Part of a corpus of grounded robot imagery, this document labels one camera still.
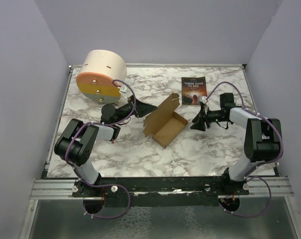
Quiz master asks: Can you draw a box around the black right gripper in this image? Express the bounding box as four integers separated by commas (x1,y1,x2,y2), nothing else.
190,106,227,131

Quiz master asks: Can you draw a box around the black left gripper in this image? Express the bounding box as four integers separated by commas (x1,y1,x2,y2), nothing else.
114,95,157,124

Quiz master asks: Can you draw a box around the brown cardboard box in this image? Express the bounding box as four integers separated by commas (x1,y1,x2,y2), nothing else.
143,93,188,148

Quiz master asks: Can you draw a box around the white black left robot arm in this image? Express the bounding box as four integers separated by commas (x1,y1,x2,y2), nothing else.
54,96,157,197

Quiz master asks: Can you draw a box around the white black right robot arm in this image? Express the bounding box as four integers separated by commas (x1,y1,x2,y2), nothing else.
190,93,283,195

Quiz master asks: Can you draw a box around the dark book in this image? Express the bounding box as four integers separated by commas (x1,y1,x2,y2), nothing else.
181,76,207,106

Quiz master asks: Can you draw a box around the cream cylindrical container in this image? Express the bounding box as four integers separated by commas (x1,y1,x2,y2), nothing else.
76,50,127,104

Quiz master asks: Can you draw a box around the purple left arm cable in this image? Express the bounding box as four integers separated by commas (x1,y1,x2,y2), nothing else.
65,79,137,220

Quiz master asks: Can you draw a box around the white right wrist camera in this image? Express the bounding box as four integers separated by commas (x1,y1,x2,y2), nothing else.
199,96,208,105

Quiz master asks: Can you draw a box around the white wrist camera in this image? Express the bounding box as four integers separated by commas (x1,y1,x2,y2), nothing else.
199,96,208,105
119,85,128,99

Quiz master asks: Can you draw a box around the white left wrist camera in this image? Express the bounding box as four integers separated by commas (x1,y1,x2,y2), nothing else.
119,85,128,99

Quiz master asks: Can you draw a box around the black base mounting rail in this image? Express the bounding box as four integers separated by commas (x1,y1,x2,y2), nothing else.
72,176,249,208

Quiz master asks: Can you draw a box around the aluminium frame rail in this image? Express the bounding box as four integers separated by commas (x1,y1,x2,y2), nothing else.
30,179,75,200

